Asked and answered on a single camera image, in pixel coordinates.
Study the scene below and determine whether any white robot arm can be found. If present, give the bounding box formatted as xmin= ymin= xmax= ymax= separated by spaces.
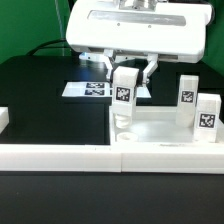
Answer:
xmin=66 ymin=0 xmax=213 ymax=84

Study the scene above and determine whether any black cable bundle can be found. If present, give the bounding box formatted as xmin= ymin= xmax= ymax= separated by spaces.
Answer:
xmin=26 ymin=38 xmax=73 ymax=58

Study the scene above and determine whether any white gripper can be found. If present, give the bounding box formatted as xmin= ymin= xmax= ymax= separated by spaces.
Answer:
xmin=66 ymin=0 xmax=212 ymax=86

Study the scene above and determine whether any white front fence rail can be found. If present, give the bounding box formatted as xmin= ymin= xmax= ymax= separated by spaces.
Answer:
xmin=0 ymin=144 xmax=224 ymax=174

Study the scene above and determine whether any white fence rail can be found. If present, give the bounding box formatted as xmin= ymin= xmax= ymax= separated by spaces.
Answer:
xmin=0 ymin=107 xmax=9 ymax=134
xmin=0 ymin=144 xmax=224 ymax=174

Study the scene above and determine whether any white square table top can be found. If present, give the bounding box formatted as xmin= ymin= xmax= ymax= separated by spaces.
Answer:
xmin=109 ymin=106 xmax=224 ymax=149

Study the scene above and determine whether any white fiducial marker base sheet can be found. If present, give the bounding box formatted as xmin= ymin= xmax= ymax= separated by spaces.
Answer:
xmin=62 ymin=82 xmax=151 ymax=99

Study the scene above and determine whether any white left fence rail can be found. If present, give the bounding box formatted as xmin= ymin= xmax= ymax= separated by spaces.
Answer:
xmin=0 ymin=107 xmax=9 ymax=134

